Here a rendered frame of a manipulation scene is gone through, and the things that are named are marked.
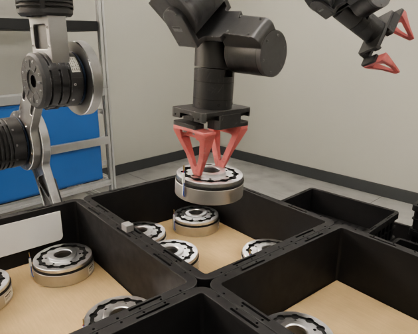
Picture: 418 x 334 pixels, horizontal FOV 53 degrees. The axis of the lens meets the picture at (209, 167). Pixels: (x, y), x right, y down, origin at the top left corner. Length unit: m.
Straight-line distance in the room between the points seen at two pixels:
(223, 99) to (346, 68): 3.17
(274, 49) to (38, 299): 0.53
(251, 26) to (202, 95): 0.12
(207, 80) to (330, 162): 3.36
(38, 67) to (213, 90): 0.63
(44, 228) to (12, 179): 1.85
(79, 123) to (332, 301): 2.30
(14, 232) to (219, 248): 0.39
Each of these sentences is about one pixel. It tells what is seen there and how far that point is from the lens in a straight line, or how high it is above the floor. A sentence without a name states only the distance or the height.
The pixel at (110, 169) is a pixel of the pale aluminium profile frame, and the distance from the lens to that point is 2.97.
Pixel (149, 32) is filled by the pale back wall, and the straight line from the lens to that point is 4.15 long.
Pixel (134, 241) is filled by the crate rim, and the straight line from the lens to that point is 0.67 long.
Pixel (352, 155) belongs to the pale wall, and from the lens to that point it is 3.77.
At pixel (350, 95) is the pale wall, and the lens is 3.71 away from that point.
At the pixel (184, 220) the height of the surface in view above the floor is 0.86.
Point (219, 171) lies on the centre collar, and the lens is 0.62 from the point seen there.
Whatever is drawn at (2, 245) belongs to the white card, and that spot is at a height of 0.88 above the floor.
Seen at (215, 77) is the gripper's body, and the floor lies 1.18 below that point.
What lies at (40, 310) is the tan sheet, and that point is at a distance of 0.73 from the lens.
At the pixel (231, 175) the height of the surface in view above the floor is 1.04.
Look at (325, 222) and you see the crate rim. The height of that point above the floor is 0.93.
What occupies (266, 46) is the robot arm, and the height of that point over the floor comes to 1.23.
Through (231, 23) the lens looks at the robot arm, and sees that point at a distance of 0.55.
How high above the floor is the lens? 1.23
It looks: 17 degrees down
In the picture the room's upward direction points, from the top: straight up
